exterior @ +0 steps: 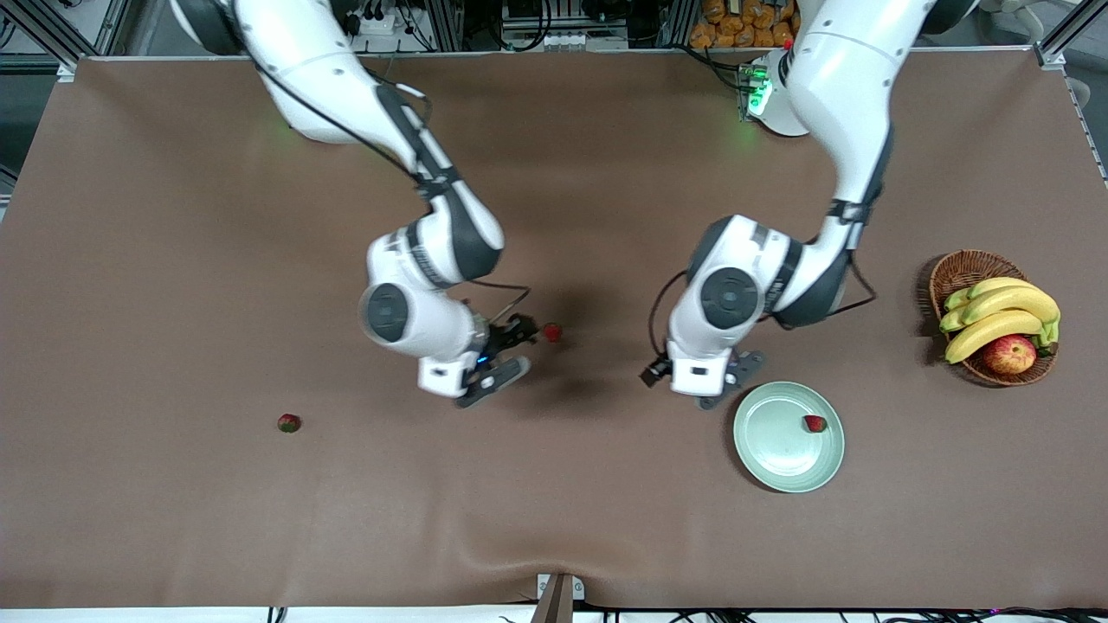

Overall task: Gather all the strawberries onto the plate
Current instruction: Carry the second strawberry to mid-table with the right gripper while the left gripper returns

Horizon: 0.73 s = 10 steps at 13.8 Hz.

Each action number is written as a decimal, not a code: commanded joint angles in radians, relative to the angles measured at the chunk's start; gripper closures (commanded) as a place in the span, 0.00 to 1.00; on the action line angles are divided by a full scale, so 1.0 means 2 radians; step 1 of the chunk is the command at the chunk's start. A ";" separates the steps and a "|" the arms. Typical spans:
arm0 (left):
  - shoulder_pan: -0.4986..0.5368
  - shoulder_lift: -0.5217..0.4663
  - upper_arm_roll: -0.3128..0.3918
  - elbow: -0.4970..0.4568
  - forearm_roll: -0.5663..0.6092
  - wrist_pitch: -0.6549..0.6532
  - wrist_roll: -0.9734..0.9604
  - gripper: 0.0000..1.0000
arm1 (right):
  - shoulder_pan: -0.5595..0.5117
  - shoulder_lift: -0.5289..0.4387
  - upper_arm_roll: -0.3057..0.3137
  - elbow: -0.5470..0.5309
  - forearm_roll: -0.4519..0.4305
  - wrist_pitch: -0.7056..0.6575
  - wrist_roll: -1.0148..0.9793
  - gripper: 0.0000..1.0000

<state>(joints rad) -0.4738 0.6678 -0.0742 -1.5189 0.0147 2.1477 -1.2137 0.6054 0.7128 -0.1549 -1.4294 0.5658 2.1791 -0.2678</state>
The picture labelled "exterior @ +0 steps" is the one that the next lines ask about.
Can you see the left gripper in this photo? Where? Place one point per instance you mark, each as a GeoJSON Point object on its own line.
{"type": "Point", "coordinates": [655, 372]}

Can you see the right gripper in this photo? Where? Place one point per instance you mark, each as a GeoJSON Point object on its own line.
{"type": "Point", "coordinates": [504, 337]}

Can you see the red strawberry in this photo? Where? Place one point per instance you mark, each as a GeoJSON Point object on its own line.
{"type": "Point", "coordinates": [814, 424]}
{"type": "Point", "coordinates": [289, 423]}
{"type": "Point", "coordinates": [552, 333]}

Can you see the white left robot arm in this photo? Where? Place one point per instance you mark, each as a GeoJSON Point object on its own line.
{"type": "Point", "coordinates": [848, 86]}

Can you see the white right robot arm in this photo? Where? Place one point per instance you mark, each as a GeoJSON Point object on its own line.
{"type": "Point", "coordinates": [303, 52]}

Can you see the pale green plate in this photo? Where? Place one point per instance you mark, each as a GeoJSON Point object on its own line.
{"type": "Point", "coordinates": [779, 450]}

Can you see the metal table clamp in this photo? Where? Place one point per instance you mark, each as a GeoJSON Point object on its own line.
{"type": "Point", "coordinates": [558, 606]}

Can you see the white terminal block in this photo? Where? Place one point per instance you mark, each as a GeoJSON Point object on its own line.
{"type": "Point", "coordinates": [567, 41]}

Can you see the yellow banana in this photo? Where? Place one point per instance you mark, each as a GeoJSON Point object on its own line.
{"type": "Point", "coordinates": [991, 333]}
{"type": "Point", "coordinates": [1013, 301]}
{"type": "Point", "coordinates": [1000, 285]}
{"type": "Point", "coordinates": [952, 320]}

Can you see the brown wicker basket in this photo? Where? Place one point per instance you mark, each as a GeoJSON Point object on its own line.
{"type": "Point", "coordinates": [969, 266]}

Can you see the white power strip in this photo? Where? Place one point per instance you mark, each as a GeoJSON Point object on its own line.
{"type": "Point", "coordinates": [376, 24]}

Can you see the red apple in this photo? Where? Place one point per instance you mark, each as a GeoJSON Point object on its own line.
{"type": "Point", "coordinates": [1009, 355]}

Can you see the brown table cloth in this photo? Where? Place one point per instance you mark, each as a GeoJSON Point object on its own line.
{"type": "Point", "coordinates": [173, 260]}

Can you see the bag of orange buns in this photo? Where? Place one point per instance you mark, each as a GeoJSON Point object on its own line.
{"type": "Point", "coordinates": [744, 22]}

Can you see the aluminium frame post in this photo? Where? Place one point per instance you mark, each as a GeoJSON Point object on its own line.
{"type": "Point", "coordinates": [117, 22]}
{"type": "Point", "coordinates": [1065, 35]}

